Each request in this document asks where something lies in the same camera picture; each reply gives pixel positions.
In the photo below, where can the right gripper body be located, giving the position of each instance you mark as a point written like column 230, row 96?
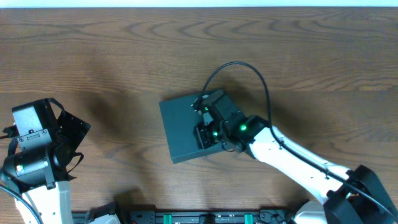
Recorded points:
column 208, row 135

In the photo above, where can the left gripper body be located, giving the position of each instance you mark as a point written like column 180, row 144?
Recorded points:
column 73, row 130

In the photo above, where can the dark green gift box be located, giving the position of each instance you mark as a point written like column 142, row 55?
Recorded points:
column 179, row 121

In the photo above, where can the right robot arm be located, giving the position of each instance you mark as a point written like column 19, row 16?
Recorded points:
column 345, row 195

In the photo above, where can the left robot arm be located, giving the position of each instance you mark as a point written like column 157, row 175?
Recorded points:
column 38, row 173

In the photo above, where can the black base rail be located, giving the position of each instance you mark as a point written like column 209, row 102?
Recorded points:
column 170, row 217

